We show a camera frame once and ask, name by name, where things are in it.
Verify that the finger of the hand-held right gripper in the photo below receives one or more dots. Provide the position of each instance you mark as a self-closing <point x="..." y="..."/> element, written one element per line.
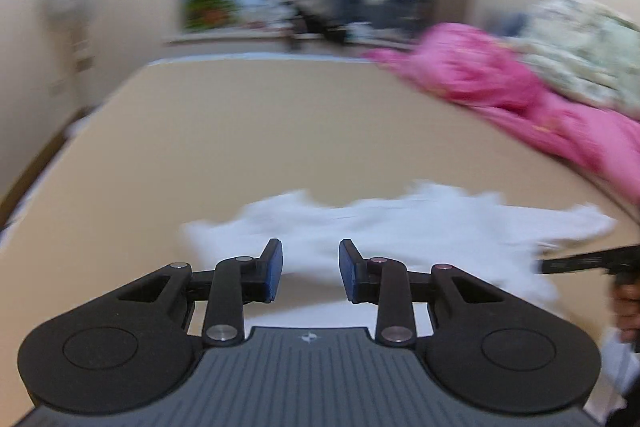
<point x="575" y="263"/>

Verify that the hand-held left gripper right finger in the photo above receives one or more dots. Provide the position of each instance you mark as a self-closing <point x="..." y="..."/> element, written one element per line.
<point x="347" y="272"/>

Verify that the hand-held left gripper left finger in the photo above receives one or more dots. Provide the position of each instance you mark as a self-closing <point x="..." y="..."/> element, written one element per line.
<point x="274" y="269"/>

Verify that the white long-sleeved top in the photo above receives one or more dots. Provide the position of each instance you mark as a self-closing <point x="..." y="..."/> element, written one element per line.
<point x="400" y="227"/>

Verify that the pile of grey clothes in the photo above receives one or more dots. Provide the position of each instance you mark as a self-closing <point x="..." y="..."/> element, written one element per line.
<point x="310" y="2"/>

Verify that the person's right hand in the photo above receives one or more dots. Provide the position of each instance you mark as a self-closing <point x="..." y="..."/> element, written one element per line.
<point x="627" y="307"/>

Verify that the beige bed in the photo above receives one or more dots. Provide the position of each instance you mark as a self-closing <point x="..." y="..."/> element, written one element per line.
<point x="250" y="132"/>

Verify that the pale floral quilt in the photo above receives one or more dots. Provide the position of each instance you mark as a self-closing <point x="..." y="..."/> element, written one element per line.
<point x="575" y="47"/>

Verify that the pink quilt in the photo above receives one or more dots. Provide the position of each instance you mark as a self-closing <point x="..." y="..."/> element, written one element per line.
<point x="475" y="67"/>

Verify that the potted green plant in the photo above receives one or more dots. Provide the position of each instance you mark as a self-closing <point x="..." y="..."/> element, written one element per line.
<point x="210" y="9"/>

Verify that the clear plastic storage bin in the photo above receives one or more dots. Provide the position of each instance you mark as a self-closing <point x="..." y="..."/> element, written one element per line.
<point x="390" y="2"/>

